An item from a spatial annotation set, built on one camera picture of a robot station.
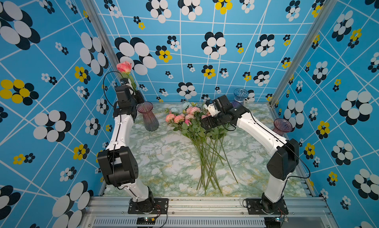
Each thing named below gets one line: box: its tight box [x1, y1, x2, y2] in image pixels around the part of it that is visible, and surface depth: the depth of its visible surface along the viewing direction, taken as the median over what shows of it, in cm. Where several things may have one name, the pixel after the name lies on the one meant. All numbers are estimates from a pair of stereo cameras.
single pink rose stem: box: [116, 60, 137, 92], surface depth 76 cm
